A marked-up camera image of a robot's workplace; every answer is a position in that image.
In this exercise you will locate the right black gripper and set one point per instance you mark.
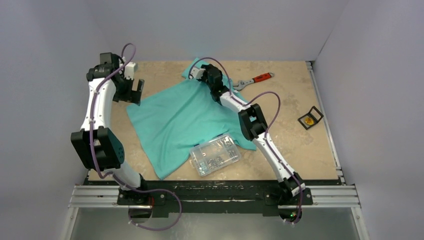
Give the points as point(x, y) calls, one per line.
point(205, 73)

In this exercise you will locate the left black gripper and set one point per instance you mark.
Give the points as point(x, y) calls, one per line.
point(131, 96)

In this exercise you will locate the teal t-shirt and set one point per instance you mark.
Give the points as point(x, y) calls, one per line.
point(176, 114)

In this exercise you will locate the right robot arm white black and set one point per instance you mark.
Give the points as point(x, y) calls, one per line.
point(254, 128)

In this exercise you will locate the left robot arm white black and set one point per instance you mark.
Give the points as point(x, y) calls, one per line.
point(95, 143)

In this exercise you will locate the clear plastic screw box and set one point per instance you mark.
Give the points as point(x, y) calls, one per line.
point(214, 154)

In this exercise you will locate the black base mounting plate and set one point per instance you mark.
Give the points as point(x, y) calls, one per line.
point(163, 197)

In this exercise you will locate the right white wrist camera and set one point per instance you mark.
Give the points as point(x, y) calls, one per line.
point(198, 74)

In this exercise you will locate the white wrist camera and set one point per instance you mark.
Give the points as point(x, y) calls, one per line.
point(129, 71)
point(198, 74)

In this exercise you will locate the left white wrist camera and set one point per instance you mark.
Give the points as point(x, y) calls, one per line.
point(129, 71)

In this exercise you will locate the adjustable wrench red handle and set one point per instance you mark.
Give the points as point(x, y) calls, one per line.
point(240, 85)

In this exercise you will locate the small black wire stand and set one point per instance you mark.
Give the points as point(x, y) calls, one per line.
point(314, 113)

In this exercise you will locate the aluminium frame rail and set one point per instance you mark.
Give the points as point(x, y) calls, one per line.
point(327, 196)

